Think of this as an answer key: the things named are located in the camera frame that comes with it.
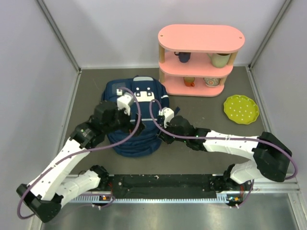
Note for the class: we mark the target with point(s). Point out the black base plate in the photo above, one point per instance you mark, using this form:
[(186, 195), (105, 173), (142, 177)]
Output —
[(168, 186)]

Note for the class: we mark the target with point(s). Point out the aluminium frame rail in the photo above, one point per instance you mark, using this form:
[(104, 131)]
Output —
[(82, 189)]

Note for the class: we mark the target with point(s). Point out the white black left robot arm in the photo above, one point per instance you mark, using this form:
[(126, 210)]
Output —
[(47, 194)]

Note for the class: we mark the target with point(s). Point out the pale green mug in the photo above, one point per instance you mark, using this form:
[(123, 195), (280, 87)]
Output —
[(219, 60)]

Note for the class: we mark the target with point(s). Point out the pink three-tier shelf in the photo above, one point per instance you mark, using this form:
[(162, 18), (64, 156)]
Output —
[(199, 40)]

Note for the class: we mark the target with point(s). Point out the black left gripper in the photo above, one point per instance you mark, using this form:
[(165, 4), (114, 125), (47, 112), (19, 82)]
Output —
[(128, 128)]

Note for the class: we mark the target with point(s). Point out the green polka dot plate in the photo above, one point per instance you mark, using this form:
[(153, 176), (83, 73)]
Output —
[(241, 109)]

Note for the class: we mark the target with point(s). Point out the orange cup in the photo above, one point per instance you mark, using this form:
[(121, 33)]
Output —
[(189, 81)]

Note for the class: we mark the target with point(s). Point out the patterned flower-shaped bowl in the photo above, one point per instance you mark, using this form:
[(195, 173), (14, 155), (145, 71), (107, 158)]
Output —
[(212, 82)]

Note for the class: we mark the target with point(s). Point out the navy blue backpack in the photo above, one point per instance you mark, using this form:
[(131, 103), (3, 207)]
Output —
[(145, 89)]

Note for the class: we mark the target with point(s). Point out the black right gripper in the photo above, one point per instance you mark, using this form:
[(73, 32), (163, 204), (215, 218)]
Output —
[(166, 138)]

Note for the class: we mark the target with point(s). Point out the dark blue mug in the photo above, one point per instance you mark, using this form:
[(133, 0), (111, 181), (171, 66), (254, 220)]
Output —
[(183, 57)]

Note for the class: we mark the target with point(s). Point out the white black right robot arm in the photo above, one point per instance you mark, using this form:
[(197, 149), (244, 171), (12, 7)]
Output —
[(267, 156)]

